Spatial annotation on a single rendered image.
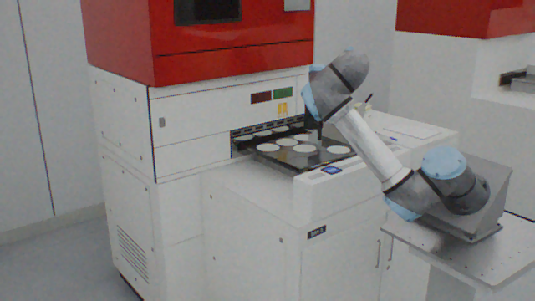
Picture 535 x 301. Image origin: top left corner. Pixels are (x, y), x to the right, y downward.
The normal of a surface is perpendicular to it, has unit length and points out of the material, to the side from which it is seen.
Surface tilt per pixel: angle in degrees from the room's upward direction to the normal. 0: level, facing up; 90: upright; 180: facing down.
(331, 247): 90
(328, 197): 90
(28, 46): 90
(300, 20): 90
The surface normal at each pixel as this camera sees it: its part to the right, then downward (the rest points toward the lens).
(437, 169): -0.49, -0.59
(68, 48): 0.62, 0.26
